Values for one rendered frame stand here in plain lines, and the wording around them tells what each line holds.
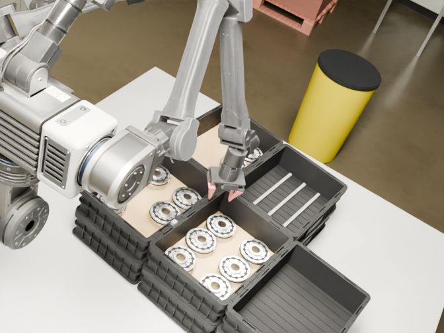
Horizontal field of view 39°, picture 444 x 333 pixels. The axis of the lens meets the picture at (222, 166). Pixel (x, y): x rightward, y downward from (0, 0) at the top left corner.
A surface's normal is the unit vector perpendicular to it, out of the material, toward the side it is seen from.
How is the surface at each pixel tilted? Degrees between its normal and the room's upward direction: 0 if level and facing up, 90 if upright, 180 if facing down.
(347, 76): 0
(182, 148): 70
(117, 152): 0
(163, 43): 0
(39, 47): 44
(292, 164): 90
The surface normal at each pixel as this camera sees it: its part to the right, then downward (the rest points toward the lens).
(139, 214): 0.27, -0.72
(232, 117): -0.47, 0.52
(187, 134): 0.88, 0.23
